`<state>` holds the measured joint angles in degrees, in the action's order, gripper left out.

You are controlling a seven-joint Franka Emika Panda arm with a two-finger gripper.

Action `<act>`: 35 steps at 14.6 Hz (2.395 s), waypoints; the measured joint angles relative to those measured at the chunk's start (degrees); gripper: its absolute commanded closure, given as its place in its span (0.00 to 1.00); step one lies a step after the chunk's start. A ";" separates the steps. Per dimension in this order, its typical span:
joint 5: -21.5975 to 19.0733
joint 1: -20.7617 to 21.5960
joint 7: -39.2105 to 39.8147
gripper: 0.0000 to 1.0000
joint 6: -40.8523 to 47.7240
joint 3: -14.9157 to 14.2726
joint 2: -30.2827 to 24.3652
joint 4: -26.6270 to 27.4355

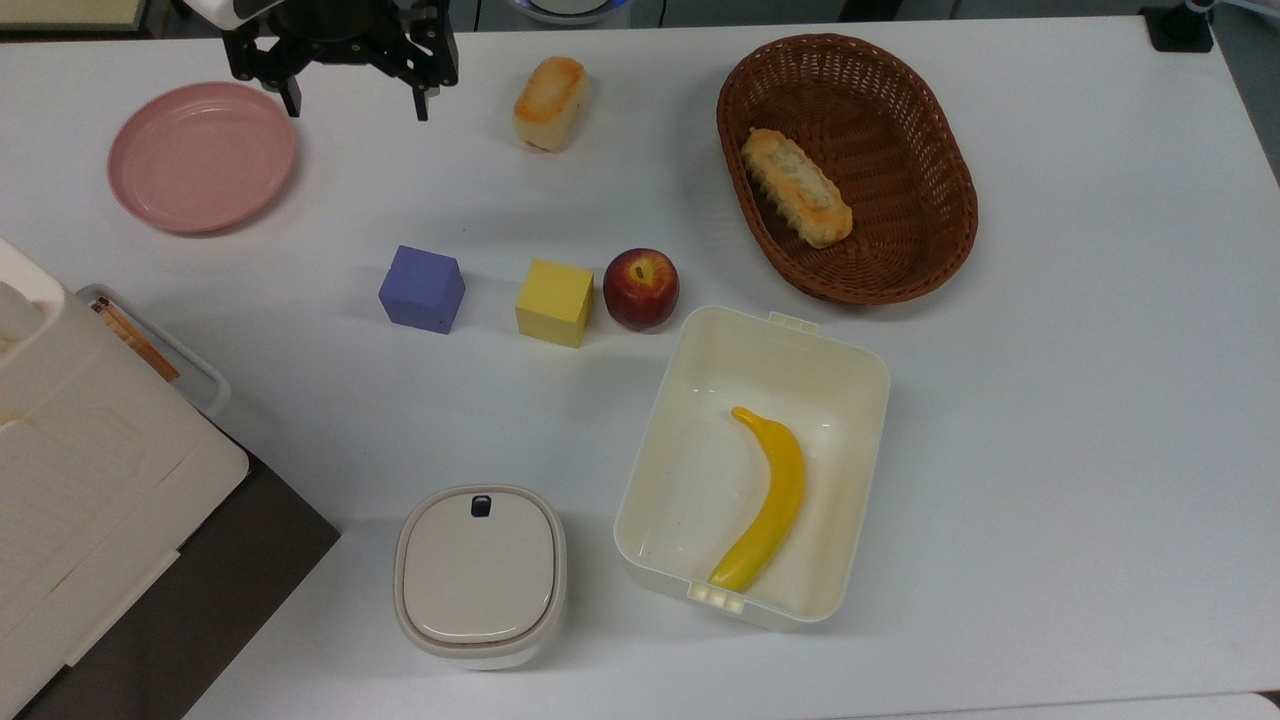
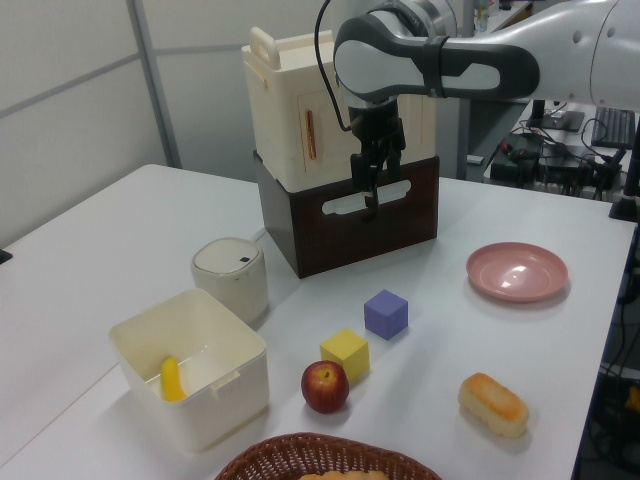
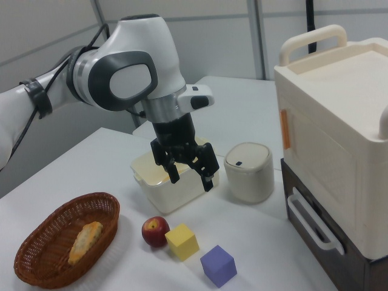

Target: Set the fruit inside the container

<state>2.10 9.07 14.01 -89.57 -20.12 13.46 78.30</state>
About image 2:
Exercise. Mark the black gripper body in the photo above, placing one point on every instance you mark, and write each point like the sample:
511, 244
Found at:
375, 122

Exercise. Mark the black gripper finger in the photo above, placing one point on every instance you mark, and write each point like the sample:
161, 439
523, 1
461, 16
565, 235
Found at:
369, 177
395, 159

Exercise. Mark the red apple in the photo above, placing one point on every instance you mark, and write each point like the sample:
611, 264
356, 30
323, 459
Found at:
325, 387

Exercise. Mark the white grey Franka robot arm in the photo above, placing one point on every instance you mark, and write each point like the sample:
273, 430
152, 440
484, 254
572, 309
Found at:
465, 65

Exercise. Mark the white plastic container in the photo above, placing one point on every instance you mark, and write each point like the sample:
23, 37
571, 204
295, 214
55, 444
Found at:
220, 405

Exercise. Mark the dark brown wooden box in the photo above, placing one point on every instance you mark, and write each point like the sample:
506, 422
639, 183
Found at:
325, 240

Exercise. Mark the purple foam cube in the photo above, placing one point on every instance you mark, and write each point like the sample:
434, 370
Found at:
385, 312

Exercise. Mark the black monitor with stand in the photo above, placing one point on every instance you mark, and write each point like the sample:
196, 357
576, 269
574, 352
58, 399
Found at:
552, 120

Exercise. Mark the pink plastic plate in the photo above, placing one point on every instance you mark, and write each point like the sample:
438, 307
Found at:
517, 272

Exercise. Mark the white lidded canister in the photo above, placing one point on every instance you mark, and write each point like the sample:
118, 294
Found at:
230, 280

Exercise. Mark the yellow foam cube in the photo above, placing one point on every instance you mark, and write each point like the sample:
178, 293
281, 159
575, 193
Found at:
347, 352

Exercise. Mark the black computer keyboard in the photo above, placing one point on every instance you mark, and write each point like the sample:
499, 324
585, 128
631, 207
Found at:
614, 127

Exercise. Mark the toy bread loaf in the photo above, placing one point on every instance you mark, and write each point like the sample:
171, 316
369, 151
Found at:
492, 404

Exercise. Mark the yellow toy banana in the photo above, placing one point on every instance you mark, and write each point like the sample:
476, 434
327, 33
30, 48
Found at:
171, 382

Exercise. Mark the brown wicker basket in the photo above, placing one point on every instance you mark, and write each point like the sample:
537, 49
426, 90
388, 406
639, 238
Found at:
280, 457

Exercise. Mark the bread pieces in basket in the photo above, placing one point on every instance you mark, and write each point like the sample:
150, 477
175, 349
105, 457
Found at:
345, 475

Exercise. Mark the black object at table edge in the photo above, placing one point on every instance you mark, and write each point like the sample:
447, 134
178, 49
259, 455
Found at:
4, 256

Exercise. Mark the black clamp mount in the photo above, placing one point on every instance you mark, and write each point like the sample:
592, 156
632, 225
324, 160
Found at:
627, 197

